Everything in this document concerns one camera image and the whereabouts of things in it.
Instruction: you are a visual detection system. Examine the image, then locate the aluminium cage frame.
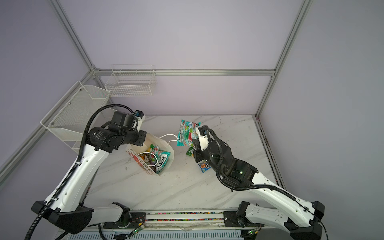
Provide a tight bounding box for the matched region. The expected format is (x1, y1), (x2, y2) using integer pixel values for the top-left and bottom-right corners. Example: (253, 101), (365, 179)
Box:
(1, 1), (313, 189)

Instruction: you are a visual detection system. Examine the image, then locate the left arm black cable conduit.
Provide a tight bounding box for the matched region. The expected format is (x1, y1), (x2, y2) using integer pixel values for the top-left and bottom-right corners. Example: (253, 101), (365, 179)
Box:
(23, 103), (136, 240)

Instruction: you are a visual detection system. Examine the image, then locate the blue m&m's packet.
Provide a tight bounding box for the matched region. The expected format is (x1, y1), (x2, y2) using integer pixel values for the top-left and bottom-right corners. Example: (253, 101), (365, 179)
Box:
(198, 160), (211, 173)

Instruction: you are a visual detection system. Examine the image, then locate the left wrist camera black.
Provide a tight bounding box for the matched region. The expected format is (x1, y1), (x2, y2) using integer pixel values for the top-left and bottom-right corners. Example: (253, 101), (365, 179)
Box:
(108, 110), (146, 134)

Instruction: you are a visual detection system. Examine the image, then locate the green Fox's spring tea bag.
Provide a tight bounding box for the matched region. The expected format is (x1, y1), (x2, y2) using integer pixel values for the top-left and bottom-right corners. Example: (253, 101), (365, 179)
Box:
(186, 147), (195, 157)

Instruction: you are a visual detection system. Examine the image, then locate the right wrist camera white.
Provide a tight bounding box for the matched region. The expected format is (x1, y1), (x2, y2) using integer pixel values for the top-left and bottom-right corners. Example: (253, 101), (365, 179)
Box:
(196, 125), (210, 151)

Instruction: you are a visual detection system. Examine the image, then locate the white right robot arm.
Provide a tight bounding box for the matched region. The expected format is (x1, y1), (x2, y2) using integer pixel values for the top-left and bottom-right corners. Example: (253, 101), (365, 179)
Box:
(193, 138), (326, 240)

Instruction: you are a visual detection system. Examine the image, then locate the white wire wall basket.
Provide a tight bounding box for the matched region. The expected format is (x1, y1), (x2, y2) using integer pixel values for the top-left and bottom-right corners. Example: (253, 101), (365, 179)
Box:
(105, 65), (157, 97)

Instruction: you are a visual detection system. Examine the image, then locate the teal Fox's mint blossom bag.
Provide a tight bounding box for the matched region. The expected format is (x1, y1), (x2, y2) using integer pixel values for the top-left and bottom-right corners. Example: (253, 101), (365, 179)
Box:
(177, 120), (201, 147)

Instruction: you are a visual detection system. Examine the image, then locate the teal Fox's large candy bag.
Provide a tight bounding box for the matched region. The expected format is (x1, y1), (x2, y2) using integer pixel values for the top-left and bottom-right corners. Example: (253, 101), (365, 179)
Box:
(145, 145), (171, 174)

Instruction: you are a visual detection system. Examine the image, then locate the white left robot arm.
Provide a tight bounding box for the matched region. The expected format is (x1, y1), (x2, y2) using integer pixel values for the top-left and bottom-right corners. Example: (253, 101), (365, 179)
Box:
(25, 127), (147, 240)

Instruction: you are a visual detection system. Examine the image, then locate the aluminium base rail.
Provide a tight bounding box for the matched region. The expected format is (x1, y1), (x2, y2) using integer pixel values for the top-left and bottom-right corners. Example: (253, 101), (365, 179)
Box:
(53, 206), (313, 240)

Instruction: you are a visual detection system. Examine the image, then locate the white floral paper bag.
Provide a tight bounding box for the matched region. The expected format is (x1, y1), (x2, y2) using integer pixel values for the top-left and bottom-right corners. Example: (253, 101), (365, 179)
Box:
(126, 133), (178, 176)

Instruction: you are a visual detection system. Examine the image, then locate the white mesh wall basket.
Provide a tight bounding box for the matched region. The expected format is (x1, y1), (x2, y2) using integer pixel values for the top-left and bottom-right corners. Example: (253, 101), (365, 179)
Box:
(41, 81), (110, 153)

